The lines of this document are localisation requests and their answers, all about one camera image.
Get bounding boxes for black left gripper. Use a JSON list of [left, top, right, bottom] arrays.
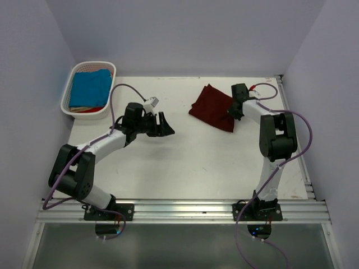
[[135, 112, 174, 137]]

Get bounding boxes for dark red t shirt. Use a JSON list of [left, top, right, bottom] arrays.
[[188, 84, 234, 133]]

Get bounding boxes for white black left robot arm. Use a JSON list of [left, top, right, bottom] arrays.
[[43, 103, 175, 220]]

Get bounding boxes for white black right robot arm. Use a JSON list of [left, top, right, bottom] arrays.
[[228, 84, 298, 221]]

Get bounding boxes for red folded t shirt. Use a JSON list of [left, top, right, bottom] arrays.
[[84, 107, 103, 113]]

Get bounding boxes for white plastic laundry basket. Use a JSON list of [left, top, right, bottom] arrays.
[[61, 61, 116, 120]]

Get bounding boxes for blue folded t shirt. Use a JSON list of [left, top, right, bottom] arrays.
[[69, 69, 112, 108]]

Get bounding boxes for beige folded t shirt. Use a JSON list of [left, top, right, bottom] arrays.
[[69, 106, 92, 113]]

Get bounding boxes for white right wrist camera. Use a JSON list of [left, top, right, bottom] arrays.
[[248, 85, 261, 99]]

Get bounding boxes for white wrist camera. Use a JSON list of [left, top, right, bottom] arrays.
[[248, 85, 261, 99], [144, 97, 159, 114]]

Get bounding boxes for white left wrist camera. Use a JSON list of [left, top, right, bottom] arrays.
[[144, 97, 159, 114]]

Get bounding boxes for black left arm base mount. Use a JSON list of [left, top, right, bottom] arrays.
[[81, 201, 135, 221]]

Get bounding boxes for aluminium table right rail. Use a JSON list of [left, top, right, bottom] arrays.
[[276, 74, 317, 201]]

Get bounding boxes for aluminium table rail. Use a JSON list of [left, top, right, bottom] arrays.
[[35, 200, 331, 224], [276, 74, 317, 201]]

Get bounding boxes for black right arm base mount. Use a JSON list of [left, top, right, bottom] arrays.
[[232, 198, 283, 221]]

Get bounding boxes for aluminium table front rail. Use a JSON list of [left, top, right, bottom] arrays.
[[35, 200, 331, 224]]

